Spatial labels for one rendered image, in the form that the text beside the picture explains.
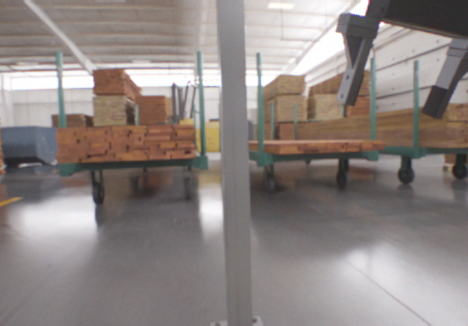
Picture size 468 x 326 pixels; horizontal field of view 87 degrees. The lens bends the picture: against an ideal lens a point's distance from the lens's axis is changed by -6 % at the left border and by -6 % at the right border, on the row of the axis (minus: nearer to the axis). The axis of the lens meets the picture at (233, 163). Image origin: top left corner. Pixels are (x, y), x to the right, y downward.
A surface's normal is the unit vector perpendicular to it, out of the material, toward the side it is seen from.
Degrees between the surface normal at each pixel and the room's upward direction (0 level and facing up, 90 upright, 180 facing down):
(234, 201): 90
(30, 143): 90
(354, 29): 113
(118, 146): 90
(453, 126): 90
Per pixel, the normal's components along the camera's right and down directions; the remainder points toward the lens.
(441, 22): 0.06, 0.47
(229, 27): 0.16, 0.08
